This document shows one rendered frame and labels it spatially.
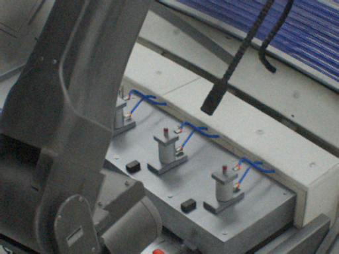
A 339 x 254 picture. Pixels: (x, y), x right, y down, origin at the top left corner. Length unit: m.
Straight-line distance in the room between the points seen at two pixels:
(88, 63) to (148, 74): 0.76
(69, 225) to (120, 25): 0.13
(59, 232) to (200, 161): 0.62
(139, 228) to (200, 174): 0.49
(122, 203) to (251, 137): 0.55
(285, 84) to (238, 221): 0.25
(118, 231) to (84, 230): 0.07
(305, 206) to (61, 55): 0.60
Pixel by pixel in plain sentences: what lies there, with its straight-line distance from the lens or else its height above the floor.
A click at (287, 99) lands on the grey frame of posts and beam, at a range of 1.11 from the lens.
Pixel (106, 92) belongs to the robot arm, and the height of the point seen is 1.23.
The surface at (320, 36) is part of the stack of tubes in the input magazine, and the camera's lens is 1.09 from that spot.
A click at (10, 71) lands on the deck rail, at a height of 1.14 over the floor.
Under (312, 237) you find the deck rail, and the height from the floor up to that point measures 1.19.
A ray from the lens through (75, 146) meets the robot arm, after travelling 0.46.
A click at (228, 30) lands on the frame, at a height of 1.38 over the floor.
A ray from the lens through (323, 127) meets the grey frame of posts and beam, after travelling 1.07.
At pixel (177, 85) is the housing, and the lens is 1.18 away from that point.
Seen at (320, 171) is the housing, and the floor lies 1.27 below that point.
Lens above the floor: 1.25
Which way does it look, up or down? 2 degrees down
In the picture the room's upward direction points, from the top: 31 degrees clockwise
